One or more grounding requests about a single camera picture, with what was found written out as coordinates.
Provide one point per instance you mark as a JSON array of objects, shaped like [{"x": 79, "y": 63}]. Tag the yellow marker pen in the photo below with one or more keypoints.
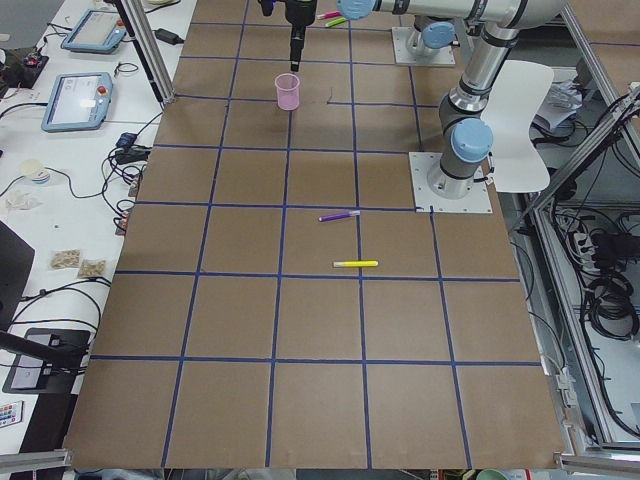
[{"x": 356, "y": 264}]

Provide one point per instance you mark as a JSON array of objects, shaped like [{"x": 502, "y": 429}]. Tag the white plastic chair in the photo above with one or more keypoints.
[{"x": 517, "y": 94}]

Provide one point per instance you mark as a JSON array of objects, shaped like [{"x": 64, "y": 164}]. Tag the blue teach pendant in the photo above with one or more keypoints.
[
  {"x": 78, "y": 102},
  {"x": 97, "y": 32}
]

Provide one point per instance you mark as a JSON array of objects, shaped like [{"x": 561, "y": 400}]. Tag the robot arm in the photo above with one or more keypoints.
[
  {"x": 468, "y": 140},
  {"x": 430, "y": 35}
]

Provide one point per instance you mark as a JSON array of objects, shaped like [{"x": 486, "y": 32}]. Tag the pink marker pen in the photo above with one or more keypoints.
[{"x": 328, "y": 15}]

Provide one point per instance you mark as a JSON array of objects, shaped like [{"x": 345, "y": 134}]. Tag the black monitor stand base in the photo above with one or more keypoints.
[{"x": 47, "y": 361}]

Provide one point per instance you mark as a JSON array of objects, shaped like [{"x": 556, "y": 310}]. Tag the far blue teach pendant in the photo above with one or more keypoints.
[{"x": 97, "y": 32}]

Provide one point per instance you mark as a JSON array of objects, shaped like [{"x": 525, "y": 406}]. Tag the green marker pen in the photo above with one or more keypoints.
[{"x": 335, "y": 22}]

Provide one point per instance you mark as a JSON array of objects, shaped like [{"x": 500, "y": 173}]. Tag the purple marker pen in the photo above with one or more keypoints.
[{"x": 339, "y": 216}]

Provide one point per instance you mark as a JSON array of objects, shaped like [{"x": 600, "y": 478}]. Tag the remote control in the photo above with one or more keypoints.
[{"x": 11, "y": 414}]

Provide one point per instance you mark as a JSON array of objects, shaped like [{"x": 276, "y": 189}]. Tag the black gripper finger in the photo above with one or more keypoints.
[
  {"x": 294, "y": 49},
  {"x": 300, "y": 45}
]

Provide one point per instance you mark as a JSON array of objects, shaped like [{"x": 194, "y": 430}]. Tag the pink mesh cup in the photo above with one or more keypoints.
[{"x": 287, "y": 91}]

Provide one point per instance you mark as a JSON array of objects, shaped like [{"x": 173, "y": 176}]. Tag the aluminium frame post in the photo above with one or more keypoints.
[{"x": 140, "y": 32}]

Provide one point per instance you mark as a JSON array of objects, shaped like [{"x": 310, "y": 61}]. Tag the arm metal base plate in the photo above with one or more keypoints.
[
  {"x": 402, "y": 57},
  {"x": 435, "y": 192}
]

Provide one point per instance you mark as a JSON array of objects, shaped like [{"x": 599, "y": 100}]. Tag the near blue teach pendant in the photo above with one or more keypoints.
[{"x": 78, "y": 102}]

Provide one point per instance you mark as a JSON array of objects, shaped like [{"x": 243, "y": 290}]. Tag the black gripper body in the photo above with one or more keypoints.
[{"x": 301, "y": 12}]

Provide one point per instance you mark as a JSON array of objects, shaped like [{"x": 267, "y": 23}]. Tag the black power adapter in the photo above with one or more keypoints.
[{"x": 168, "y": 37}]

